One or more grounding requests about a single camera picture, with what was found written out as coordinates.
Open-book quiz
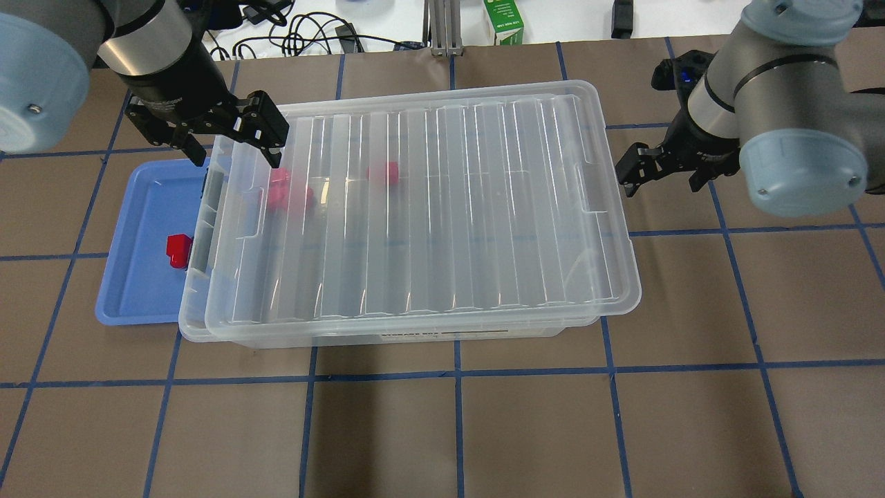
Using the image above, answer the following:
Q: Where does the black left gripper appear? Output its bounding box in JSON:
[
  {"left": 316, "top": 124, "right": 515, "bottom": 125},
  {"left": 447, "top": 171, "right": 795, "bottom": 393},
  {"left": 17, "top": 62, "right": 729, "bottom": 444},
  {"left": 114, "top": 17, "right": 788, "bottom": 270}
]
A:
[{"left": 120, "top": 41, "right": 290, "bottom": 168}]

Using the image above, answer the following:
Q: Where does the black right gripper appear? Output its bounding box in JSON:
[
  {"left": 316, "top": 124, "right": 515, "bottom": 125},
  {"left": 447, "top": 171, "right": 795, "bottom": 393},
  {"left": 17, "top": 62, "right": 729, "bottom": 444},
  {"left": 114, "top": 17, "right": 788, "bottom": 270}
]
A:
[{"left": 615, "top": 107, "right": 740, "bottom": 198}]

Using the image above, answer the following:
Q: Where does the clear plastic box lid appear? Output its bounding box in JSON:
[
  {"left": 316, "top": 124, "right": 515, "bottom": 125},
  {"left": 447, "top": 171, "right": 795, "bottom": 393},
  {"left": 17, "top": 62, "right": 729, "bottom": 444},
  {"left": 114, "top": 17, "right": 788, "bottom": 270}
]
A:
[{"left": 205, "top": 80, "right": 642, "bottom": 341}]

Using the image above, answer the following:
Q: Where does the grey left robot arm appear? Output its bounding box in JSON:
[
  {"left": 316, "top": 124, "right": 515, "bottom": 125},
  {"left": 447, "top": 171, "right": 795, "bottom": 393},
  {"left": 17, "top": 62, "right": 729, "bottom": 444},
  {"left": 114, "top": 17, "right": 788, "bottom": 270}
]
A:
[{"left": 1, "top": 1, "right": 290, "bottom": 168}]

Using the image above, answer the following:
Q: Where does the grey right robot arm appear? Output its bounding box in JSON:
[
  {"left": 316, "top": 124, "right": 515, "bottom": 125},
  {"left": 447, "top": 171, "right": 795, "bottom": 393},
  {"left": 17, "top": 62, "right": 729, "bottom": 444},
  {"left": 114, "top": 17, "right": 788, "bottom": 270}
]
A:
[{"left": 615, "top": 1, "right": 884, "bottom": 217}]

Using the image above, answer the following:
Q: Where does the blue plastic tray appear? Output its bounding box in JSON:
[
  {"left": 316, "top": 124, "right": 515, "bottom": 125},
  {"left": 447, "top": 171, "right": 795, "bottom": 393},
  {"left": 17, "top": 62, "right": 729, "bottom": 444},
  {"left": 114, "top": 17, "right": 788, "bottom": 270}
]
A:
[{"left": 95, "top": 160, "right": 206, "bottom": 326}]

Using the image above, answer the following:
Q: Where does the red block in cluster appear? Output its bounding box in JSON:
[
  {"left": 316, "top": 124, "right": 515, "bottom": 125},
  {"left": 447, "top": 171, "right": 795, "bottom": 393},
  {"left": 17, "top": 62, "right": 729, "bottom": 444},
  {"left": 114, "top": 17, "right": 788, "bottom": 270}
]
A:
[{"left": 287, "top": 186, "right": 314, "bottom": 216}]

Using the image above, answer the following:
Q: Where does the clear plastic storage box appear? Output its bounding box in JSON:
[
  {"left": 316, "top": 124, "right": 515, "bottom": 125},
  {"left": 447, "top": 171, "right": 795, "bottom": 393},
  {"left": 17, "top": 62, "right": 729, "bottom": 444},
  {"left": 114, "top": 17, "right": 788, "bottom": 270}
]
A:
[{"left": 178, "top": 111, "right": 602, "bottom": 350}]

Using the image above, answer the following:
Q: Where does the black power adapter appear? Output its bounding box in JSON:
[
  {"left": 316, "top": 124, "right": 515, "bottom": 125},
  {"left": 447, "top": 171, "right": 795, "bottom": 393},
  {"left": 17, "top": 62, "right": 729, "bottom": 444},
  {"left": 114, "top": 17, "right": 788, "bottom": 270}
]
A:
[{"left": 236, "top": 1, "right": 294, "bottom": 26}]

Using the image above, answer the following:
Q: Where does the green white carton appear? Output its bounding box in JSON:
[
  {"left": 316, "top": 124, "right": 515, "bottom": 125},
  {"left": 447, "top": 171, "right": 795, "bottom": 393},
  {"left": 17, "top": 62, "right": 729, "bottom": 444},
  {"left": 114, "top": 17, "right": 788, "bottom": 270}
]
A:
[{"left": 481, "top": 0, "right": 525, "bottom": 46}]

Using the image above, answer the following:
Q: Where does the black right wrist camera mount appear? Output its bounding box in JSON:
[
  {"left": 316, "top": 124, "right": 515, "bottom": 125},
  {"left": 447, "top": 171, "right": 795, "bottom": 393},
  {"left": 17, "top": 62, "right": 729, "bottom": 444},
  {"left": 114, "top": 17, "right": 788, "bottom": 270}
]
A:
[{"left": 651, "top": 50, "right": 716, "bottom": 108}]

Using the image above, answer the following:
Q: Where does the black tangled cable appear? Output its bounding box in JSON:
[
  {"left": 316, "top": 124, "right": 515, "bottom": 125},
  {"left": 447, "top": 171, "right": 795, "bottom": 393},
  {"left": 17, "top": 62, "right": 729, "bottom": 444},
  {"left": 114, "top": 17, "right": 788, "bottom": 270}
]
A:
[{"left": 204, "top": 0, "right": 429, "bottom": 62}]

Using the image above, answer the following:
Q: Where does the aluminium frame post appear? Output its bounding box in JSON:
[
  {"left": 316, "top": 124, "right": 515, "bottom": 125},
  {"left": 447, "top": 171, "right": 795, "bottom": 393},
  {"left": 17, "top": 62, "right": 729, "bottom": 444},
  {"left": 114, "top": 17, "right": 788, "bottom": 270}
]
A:
[{"left": 422, "top": 0, "right": 464, "bottom": 57}]

